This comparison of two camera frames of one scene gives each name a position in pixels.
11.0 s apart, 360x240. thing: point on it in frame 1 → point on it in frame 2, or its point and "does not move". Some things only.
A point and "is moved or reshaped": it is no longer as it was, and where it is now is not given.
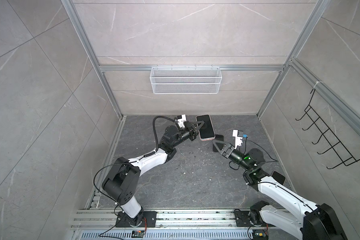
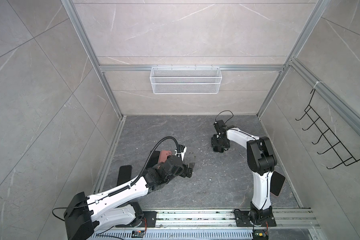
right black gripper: (228, 151) → (214, 143)
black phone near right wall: (278, 177) does not move
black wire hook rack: (346, 157) does not move
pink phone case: (206, 132) is moved or reshaped
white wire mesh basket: (184, 80) does not move
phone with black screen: (206, 131) is moved or reshaped
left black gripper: (191, 130) → (186, 173)
